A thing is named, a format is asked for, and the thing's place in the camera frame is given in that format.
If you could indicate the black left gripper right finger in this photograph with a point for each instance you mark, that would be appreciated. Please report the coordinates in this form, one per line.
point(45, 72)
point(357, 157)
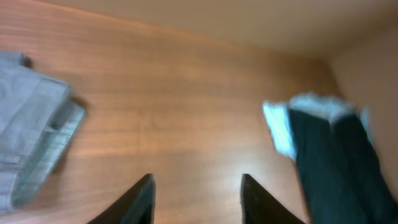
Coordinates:
point(260, 207)

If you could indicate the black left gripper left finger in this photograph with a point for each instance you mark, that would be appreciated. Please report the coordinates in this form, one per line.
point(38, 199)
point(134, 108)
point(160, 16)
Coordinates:
point(135, 206)

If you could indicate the grey cotton shorts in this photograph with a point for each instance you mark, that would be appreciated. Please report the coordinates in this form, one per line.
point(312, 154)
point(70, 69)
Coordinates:
point(38, 121)

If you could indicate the black garment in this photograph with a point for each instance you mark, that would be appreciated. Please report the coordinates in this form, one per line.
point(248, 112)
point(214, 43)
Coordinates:
point(340, 172)

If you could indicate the light blue shirt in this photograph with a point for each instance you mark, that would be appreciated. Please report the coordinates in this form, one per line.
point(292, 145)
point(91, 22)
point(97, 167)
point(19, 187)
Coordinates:
point(330, 108)

